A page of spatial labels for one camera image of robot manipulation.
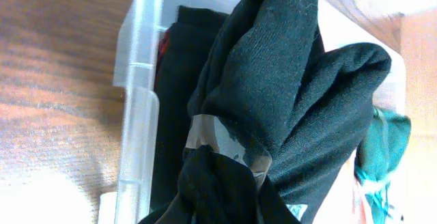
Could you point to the dark green garment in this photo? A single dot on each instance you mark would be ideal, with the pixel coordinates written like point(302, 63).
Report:
point(378, 157)

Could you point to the red plaid flannel garment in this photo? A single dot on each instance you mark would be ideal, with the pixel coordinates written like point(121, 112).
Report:
point(162, 48)

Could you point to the pink printed garment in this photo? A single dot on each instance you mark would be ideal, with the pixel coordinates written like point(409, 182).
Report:
point(358, 210)

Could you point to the black garment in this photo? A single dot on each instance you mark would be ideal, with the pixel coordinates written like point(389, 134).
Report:
point(274, 117)
point(191, 38)

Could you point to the clear plastic storage container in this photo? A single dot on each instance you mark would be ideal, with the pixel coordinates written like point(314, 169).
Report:
point(135, 69)

